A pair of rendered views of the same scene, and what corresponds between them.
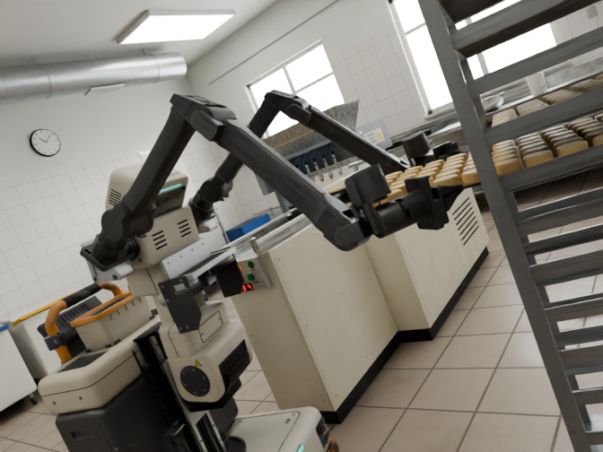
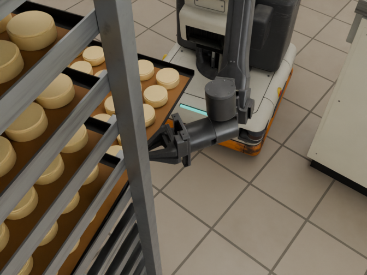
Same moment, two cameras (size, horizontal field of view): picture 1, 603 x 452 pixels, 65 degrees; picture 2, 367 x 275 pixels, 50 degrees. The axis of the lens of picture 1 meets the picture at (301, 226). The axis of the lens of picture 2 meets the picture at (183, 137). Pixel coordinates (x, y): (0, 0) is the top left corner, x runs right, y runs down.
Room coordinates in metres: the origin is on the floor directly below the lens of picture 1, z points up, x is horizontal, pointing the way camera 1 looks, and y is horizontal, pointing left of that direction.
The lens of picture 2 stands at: (1.32, -0.93, 1.58)
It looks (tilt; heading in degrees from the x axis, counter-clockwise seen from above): 51 degrees down; 88
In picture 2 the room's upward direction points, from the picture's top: straight up
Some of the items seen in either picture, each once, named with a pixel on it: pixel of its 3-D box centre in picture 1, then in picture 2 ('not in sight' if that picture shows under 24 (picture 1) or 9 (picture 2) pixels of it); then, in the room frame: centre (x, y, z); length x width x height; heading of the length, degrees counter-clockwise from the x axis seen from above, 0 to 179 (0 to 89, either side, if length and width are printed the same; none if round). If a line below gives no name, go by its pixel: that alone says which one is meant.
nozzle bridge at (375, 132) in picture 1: (326, 173); not in sight; (2.70, -0.24, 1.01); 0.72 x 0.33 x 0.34; 51
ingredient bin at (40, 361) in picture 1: (55, 341); not in sight; (4.65, 2.68, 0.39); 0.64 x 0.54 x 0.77; 46
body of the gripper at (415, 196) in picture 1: (413, 207); not in sight; (0.87, -0.21, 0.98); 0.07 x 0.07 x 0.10; 19
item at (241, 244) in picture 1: (325, 196); not in sight; (2.87, -0.20, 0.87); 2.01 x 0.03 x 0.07; 141
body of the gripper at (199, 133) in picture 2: (441, 162); (193, 136); (1.35, -0.44, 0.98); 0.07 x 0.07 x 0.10; 19
